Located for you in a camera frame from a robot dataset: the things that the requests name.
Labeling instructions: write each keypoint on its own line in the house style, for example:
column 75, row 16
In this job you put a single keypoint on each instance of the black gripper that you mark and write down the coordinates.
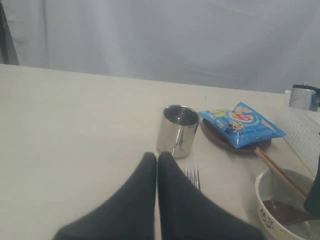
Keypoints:
column 312, row 201

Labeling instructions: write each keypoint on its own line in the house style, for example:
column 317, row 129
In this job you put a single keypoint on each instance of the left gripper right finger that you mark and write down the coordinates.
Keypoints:
column 187, row 214

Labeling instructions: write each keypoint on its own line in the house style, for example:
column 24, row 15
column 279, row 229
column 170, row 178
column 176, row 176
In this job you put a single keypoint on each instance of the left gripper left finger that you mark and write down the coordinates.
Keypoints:
column 127, row 215

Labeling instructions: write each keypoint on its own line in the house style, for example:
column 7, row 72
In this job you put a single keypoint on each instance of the silver fork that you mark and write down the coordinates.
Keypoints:
column 193, row 175

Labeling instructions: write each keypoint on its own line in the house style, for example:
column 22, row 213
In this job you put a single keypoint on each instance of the grey ceramic bowl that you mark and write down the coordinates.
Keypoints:
column 269, row 187

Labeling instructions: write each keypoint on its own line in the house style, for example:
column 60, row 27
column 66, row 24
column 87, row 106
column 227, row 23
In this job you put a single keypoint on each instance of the wooden chopstick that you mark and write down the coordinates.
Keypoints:
column 277, row 172
column 285, row 175

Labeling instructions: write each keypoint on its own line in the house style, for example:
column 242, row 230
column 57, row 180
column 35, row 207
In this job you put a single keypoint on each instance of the white plastic woven basket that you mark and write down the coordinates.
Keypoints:
column 302, row 132

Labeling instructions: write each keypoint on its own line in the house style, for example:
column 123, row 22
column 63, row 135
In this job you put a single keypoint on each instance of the brown wooden plate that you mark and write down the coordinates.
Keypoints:
column 212, row 133

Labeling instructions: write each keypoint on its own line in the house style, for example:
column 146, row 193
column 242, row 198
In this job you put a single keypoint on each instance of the stainless steel cup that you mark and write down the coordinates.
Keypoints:
column 178, row 127

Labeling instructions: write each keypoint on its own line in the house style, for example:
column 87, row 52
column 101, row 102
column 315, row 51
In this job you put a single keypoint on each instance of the blue chips bag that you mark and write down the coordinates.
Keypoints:
column 241, row 126

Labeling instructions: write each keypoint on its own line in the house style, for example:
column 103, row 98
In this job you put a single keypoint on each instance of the brown wooden spoon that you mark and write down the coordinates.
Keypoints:
column 286, row 214

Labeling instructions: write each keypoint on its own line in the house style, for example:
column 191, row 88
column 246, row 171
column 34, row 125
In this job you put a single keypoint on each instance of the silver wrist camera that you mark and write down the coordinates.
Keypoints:
column 305, row 97

